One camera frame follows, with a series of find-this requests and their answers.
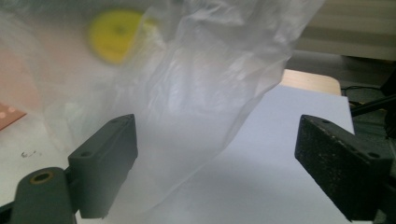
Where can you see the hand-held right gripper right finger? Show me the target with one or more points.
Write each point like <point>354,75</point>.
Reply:
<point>342,168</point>

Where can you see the clear plastic bag yellow face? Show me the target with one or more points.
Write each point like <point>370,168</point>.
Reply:
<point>193,77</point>

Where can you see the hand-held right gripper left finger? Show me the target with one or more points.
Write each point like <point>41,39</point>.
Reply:
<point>102,165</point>

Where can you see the black stand leg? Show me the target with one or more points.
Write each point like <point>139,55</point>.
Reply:
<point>373,105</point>

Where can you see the pink perforated plastic basket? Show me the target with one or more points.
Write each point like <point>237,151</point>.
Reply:
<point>9,115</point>

